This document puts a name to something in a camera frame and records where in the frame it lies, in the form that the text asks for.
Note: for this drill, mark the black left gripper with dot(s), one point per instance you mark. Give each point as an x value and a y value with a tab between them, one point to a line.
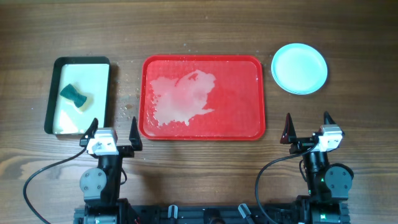
127	151

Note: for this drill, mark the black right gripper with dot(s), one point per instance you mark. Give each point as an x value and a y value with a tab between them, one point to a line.
302	144

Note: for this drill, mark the light blue plate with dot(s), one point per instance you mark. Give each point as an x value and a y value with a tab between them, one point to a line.
299	69

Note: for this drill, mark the green and yellow sponge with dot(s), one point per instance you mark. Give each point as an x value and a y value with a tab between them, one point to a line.
76	99

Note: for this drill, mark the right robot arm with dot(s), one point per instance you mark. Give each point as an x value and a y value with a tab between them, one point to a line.
328	189

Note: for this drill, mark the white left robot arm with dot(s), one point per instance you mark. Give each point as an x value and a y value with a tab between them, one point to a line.
101	185

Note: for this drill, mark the black water tray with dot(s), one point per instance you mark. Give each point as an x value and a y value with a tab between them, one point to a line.
91	76

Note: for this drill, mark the red plastic tray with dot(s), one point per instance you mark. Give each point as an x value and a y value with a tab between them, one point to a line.
202	97

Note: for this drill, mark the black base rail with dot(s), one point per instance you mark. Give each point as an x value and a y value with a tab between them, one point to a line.
280	213

